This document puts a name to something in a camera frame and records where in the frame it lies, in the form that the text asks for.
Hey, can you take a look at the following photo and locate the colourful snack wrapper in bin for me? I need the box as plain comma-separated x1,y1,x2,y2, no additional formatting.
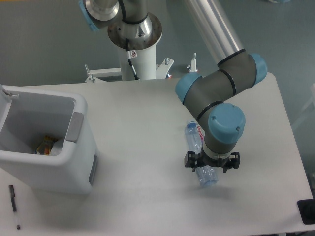
34,135,58,156

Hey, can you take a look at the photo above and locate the black pen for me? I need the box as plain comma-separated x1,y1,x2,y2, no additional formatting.
8,185,21,230

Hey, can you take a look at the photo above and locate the clear plastic water bottle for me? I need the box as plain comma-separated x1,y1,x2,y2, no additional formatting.
185,120,218,188

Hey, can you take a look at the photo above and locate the white plastic wrapper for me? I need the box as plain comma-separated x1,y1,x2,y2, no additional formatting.
49,139,64,156

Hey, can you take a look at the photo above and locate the black device at table edge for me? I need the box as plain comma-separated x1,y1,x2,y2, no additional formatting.
297,199,315,225

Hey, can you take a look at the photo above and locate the white pedestal foot bracket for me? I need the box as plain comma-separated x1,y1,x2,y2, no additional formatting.
187,52,199,78

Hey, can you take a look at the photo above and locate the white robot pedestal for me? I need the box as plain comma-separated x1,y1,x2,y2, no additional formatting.
85,12,174,83

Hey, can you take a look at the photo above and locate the black cable on pedestal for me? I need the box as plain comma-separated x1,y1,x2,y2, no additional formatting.
125,38,141,81

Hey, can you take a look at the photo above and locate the white trash can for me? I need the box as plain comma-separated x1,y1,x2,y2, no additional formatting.
0,86,97,194

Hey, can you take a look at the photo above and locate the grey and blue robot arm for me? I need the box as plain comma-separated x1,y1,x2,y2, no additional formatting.
79,0,268,171

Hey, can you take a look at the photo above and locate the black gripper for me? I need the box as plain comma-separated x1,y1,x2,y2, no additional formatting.
184,151,240,173

